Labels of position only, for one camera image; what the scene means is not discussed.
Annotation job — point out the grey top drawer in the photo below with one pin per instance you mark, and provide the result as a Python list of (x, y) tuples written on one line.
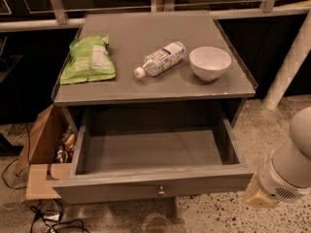
[(129, 154)]

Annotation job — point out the white bowl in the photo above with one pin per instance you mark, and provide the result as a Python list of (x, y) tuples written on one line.
[(209, 63)]

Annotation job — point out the clear plastic water bottle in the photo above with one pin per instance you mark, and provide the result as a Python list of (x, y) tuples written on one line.
[(161, 60)]

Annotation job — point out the brown cardboard box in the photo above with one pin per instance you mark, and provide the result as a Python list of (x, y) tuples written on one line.
[(38, 153)]

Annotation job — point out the snack items in box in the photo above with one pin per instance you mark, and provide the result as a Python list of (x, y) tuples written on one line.
[(65, 152)]

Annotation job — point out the green snack bag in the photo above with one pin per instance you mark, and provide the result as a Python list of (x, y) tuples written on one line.
[(89, 61)]

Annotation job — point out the metal railing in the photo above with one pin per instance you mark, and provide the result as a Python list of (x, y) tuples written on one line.
[(26, 15)]

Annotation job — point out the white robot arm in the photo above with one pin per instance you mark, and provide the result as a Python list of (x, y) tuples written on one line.
[(284, 175)]

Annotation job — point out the grey drawer cabinet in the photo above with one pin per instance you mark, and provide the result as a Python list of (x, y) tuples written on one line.
[(132, 37)]

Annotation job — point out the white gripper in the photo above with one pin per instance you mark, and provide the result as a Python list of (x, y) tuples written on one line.
[(273, 180)]

